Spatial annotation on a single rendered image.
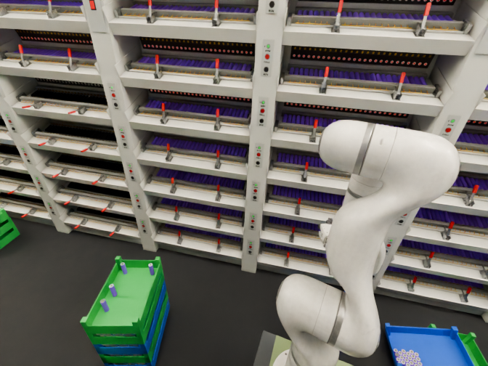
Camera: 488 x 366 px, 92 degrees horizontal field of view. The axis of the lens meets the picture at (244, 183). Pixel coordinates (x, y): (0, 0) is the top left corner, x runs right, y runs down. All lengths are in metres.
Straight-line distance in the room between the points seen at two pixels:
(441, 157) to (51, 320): 1.72
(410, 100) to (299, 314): 0.85
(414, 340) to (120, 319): 1.38
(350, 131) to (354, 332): 0.40
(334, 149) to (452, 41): 0.71
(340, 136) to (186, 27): 0.80
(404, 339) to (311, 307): 1.07
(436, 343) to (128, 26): 1.99
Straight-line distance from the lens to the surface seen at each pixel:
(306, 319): 0.62
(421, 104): 1.11
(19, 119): 1.85
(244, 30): 1.03
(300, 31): 1.01
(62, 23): 1.41
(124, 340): 1.19
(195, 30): 1.08
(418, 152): 0.47
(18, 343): 1.73
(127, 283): 1.26
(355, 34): 1.02
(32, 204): 2.36
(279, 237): 1.41
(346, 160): 0.47
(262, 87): 1.02
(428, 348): 1.65
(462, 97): 1.16
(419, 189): 0.48
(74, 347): 1.58
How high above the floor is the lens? 1.29
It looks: 31 degrees down
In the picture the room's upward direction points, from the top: 3 degrees clockwise
